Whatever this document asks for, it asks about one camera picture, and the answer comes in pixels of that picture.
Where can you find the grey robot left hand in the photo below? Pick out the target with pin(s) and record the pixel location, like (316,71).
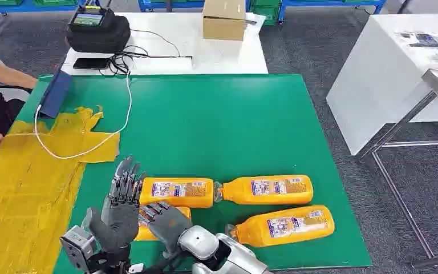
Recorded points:
(119,223)

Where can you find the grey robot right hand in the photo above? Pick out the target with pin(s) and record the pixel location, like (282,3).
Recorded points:
(170,225)

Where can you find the orange detergent bottle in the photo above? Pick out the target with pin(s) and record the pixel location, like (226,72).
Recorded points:
(287,225)
(268,189)
(143,232)
(177,193)

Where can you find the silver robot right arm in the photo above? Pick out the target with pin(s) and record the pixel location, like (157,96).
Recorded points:
(200,242)

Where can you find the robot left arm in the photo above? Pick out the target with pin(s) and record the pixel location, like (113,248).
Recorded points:
(109,264)

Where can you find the yellow sheet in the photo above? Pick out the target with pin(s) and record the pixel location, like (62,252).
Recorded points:
(22,189)

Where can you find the dark blue flat device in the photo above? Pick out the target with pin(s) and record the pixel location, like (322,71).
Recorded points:
(54,94)

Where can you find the green table mat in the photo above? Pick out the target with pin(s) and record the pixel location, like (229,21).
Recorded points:
(222,125)

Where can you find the black phone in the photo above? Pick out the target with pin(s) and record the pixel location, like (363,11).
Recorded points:
(90,63)

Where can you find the green crate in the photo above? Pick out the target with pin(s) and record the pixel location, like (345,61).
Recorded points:
(266,13)
(0,2)
(54,2)

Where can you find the black bag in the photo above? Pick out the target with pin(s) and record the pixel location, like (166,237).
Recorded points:
(102,39)

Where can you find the black handheld terminal with screen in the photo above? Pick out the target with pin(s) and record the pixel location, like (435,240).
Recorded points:
(86,19)

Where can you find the white flat board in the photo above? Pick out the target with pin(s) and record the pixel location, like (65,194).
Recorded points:
(158,65)

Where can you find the cardboard box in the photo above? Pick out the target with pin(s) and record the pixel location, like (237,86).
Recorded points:
(222,22)

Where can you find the white cabinet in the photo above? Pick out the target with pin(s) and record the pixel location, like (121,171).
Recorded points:
(374,87)

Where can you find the clear plastic bag with parts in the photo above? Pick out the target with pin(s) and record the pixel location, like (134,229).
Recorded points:
(425,41)

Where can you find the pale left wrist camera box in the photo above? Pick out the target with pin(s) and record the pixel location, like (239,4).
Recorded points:
(76,244)

